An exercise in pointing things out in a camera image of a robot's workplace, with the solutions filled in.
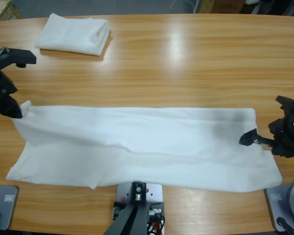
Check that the folded white t-shirt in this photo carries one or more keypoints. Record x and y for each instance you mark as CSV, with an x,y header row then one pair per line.
x,y
71,34

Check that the wooden crate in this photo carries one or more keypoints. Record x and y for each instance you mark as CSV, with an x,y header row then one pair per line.
x,y
2,8

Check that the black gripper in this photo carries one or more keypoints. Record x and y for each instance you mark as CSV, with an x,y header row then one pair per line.
x,y
0,85
286,139

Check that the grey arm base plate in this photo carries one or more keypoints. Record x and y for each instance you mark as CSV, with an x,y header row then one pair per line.
x,y
5,208
281,205

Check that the brown cardboard box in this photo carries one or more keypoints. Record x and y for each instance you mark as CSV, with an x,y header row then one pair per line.
x,y
220,5

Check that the dark camera stand post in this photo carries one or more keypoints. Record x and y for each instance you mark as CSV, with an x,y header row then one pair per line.
x,y
134,220

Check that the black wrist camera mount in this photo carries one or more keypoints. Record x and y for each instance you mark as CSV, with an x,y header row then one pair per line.
x,y
19,57
287,105

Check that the white mounting block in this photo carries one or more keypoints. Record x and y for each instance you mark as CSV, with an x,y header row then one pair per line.
x,y
154,193

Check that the white t-shirt with black print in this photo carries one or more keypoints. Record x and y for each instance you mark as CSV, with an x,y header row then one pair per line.
x,y
149,147

